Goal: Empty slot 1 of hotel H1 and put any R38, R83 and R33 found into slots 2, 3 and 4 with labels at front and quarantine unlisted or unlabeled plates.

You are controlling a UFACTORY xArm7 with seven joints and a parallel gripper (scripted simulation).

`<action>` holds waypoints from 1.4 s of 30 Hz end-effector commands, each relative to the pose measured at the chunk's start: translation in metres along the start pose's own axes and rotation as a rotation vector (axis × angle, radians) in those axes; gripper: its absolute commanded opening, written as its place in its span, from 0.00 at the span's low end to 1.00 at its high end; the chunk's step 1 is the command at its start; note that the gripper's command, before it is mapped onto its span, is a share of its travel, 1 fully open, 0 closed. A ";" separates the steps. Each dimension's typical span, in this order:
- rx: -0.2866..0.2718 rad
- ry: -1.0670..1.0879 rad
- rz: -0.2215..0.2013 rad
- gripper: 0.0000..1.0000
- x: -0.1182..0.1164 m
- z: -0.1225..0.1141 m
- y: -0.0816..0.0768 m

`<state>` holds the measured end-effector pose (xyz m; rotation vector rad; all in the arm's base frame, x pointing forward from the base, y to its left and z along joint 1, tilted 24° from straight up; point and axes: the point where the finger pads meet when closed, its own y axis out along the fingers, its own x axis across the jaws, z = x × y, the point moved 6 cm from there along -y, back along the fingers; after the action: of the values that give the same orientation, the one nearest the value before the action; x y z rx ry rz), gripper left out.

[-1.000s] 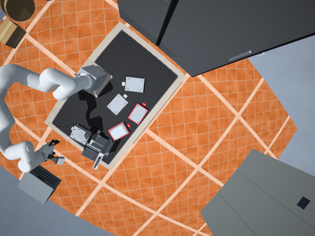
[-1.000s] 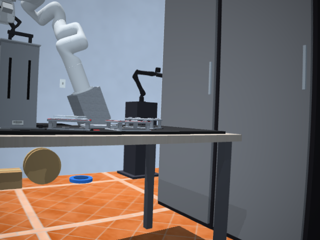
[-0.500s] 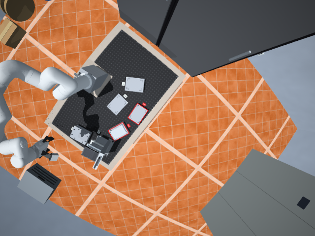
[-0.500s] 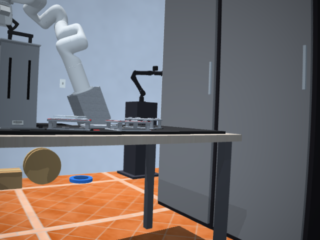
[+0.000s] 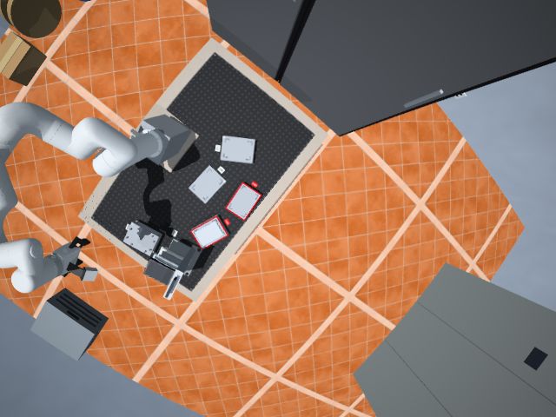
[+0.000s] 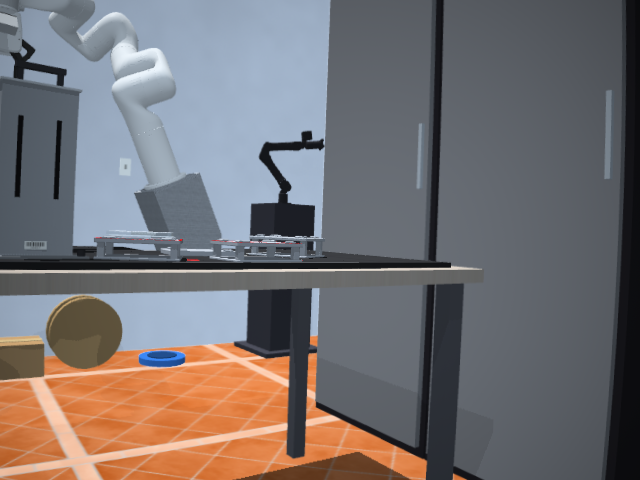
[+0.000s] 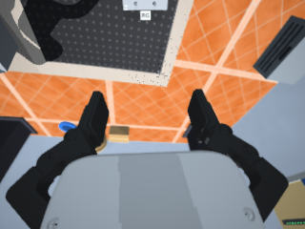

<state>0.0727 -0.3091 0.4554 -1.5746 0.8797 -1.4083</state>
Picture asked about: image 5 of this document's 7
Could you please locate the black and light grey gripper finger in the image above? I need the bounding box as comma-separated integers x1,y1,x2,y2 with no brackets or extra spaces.
69,236,91,248
62,259,83,277

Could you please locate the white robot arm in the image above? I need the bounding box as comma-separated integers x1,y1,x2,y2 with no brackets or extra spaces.
0,102,162,293

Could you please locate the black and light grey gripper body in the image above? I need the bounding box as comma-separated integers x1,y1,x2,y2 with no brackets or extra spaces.
51,242,81,276

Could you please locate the black microplate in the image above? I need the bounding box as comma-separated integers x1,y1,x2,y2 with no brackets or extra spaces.
143,257,175,286

